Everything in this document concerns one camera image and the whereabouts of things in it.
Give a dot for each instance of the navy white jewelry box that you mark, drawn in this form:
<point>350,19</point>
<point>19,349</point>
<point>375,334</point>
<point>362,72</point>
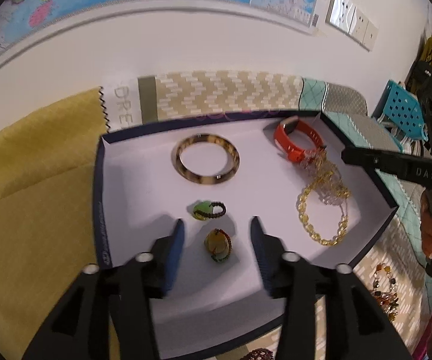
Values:
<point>218,301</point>

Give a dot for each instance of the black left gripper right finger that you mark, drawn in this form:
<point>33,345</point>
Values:
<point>268,251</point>

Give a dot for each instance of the orange smart watch band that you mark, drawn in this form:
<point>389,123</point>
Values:
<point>295,153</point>

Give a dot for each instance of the tortoiseshell bangle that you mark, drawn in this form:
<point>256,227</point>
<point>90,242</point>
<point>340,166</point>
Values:
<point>206,159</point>

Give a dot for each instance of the patterned bed sheet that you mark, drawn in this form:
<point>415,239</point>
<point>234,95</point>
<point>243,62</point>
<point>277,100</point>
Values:
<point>46,170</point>

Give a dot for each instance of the right hand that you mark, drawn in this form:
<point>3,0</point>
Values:
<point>426,226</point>

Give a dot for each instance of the blue plastic crate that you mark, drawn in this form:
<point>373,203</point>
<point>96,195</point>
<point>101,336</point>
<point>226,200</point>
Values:
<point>402,109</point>

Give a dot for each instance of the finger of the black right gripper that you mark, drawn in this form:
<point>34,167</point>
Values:
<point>387,161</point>

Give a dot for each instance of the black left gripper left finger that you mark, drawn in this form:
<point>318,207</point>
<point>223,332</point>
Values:
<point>167,252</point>

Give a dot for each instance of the white wall socket panel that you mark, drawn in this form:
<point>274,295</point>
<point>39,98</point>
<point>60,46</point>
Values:
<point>350,20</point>

